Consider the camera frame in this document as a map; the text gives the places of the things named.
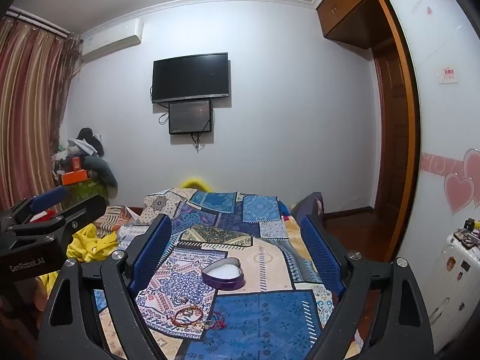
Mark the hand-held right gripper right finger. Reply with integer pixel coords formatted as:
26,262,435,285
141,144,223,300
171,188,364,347
300,215,439,360

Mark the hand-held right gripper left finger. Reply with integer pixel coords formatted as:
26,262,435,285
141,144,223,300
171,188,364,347
37,214,173,360

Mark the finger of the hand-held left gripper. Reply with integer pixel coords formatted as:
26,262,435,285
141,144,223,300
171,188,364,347
9,194,108,242
0,185,69,231

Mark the purple heart-shaped jewelry box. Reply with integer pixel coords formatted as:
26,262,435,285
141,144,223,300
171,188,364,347
201,257,246,291

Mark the red bead bracelet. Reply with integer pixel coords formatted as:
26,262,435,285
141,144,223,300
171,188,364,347
170,305,205,328

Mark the red string bracelet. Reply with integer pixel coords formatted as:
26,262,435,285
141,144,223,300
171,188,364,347
204,310,227,331

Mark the green patterned box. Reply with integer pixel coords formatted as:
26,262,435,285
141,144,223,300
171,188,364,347
62,180,110,211

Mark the orange patterned cloth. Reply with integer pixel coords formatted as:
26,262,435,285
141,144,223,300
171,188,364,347
95,205,131,234

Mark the orange box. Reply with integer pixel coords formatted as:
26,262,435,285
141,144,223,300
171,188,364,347
61,169,90,186

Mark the yellow garment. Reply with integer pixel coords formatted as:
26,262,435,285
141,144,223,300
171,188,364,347
35,223,119,297

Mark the dark chair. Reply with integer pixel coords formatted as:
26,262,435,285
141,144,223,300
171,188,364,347
290,192,325,229

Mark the pile of clothes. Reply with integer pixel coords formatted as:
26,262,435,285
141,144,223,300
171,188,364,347
52,127,119,196

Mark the yellow plastic object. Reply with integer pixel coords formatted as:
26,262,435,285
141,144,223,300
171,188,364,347
179,175,213,190

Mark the striped red curtain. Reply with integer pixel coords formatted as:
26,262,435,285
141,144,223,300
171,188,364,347
0,17,81,211

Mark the patchwork printed blanket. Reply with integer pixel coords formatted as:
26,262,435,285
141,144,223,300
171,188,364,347
94,187,361,360

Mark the white suitcase with stickers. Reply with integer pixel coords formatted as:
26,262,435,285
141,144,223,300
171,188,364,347
427,229,480,354

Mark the wooden door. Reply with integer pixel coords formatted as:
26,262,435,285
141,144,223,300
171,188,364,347
372,42,410,215

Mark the pile of small trinkets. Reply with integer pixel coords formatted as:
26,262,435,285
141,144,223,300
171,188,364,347
453,217,480,249

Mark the white air conditioner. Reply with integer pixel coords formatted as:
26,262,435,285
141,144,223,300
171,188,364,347
80,18,144,62

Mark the white sliding door with hearts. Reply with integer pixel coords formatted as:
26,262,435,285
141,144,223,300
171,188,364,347
386,0,480,353

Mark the curtain rod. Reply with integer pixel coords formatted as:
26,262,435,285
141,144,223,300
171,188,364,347
7,5,82,42

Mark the red and white label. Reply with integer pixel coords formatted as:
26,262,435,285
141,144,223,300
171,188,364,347
437,65,459,83

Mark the wooden wardrobe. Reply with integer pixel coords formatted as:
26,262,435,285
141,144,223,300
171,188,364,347
316,0,421,263

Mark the black monitor cable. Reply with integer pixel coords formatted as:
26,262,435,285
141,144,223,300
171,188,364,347
190,131,206,153

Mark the small black wall monitor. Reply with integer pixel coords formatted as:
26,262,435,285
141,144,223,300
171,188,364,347
168,99,213,135

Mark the black wall television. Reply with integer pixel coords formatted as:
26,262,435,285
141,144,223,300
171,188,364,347
152,52,229,104

